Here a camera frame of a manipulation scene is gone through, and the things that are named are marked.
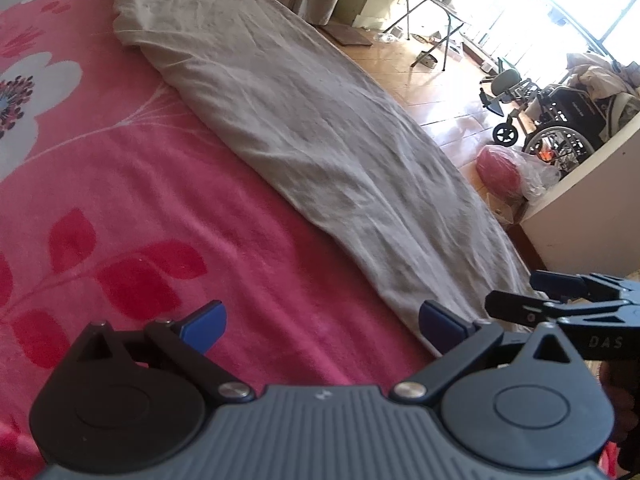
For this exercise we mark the beige pants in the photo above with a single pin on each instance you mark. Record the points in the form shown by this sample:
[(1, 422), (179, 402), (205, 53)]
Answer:
[(310, 125)]

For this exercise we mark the pile of bedding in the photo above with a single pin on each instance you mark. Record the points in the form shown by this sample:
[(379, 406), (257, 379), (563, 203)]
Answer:
[(605, 80)]

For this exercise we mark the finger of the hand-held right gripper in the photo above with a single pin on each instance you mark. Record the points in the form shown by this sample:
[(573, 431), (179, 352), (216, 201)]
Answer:
[(560, 284), (510, 307)]

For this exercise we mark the brown doormat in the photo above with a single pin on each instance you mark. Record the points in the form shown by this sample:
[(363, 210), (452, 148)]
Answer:
[(350, 35)]

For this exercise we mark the white cabinet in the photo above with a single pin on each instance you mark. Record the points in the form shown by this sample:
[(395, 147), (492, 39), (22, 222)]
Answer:
[(590, 210)]

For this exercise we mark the pink floral blanket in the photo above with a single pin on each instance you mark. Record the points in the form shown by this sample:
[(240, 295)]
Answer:
[(150, 185)]

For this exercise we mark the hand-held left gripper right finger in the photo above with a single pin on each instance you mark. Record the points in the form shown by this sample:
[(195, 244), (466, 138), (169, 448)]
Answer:
[(440, 325)]

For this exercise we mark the red bag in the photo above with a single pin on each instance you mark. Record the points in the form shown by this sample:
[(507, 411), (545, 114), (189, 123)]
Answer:
[(497, 172)]

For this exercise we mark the clear plastic bag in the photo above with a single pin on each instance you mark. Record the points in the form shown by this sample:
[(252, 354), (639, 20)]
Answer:
[(540, 172)]

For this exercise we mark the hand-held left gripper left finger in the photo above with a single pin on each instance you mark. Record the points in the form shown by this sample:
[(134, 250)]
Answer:
[(205, 327)]

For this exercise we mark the black wheelchair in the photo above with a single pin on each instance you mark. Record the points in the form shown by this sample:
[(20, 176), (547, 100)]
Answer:
[(570, 115)]

